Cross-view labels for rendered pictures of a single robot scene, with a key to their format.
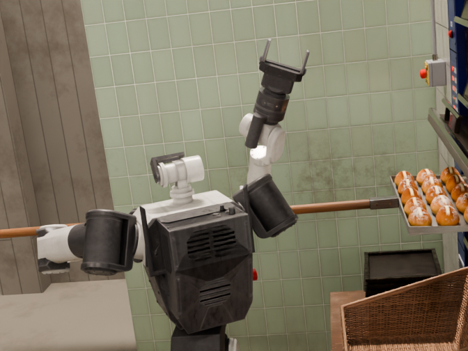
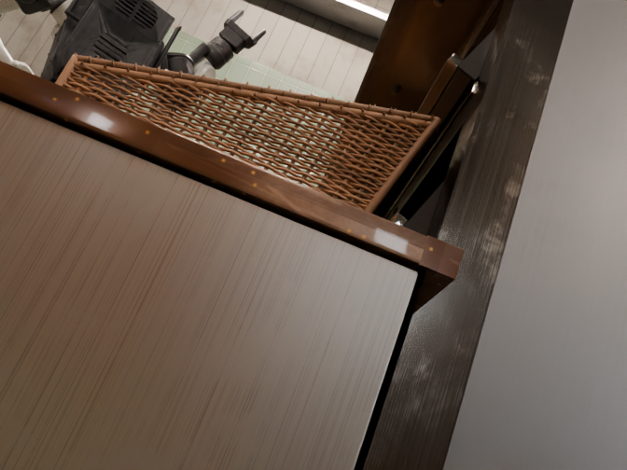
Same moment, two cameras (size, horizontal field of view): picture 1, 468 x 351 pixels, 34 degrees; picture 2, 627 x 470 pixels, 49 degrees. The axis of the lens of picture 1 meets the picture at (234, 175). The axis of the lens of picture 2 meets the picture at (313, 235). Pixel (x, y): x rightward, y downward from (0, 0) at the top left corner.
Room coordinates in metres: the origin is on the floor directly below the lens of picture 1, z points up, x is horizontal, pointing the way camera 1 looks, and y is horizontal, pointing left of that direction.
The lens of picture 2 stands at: (0.08, -0.34, 0.31)
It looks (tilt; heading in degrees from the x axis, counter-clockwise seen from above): 22 degrees up; 351
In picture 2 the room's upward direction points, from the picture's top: 22 degrees clockwise
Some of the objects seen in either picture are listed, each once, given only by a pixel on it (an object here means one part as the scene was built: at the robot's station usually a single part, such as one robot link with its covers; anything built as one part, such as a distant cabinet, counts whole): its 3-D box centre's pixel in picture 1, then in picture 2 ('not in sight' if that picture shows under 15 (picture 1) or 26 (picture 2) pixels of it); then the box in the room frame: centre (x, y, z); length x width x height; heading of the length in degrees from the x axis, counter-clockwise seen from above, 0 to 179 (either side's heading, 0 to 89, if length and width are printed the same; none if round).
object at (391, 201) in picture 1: (384, 202); not in sight; (2.33, -0.46, 1.20); 0.09 x 0.04 x 0.03; 83
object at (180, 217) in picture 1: (196, 256); (104, 51); (1.84, 0.12, 1.27); 0.34 x 0.30 x 0.36; 109
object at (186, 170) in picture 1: (182, 175); not in sight; (1.90, 0.13, 1.47); 0.10 x 0.07 x 0.09; 109
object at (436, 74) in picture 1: (434, 72); not in sight; (3.19, -0.89, 1.46); 0.10 x 0.07 x 0.10; 172
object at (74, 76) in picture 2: not in sight; (231, 214); (1.13, -0.37, 0.72); 0.56 x 0.49 x 0.28; 171
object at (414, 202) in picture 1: (414, 206); not in sight; (2.22, -0.54, 1.21); 0.10 x 0.07 x 0.06; 169
